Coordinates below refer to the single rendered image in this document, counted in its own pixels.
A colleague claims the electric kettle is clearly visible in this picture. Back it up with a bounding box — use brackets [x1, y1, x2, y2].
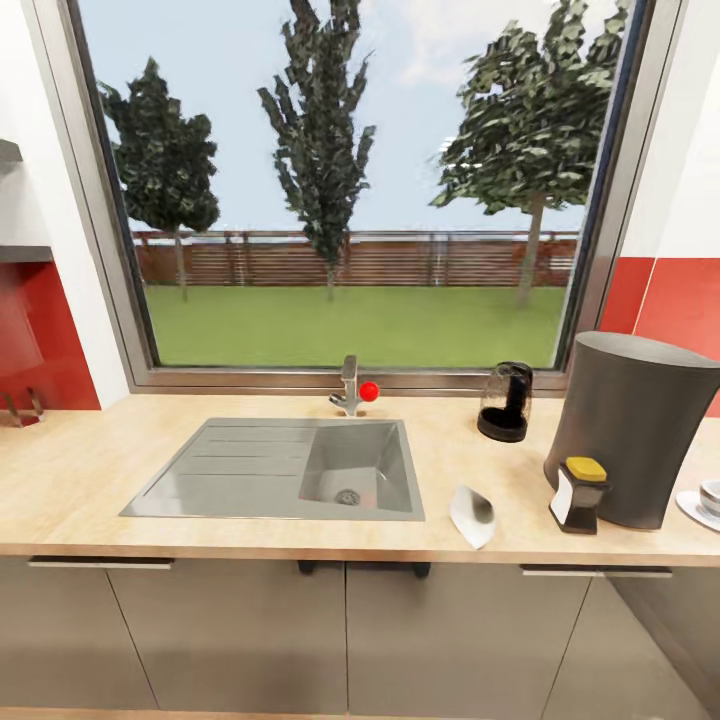
[477, 361, 532, 443]

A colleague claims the bottle of coffee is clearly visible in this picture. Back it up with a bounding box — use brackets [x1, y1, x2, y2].
[549, 456, 614, 535]

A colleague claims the saucer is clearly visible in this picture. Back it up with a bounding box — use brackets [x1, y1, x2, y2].
[676, 488, 720, 531]

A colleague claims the paper coffee filter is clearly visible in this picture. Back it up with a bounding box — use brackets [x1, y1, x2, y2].
[450, 485, 496, 549]

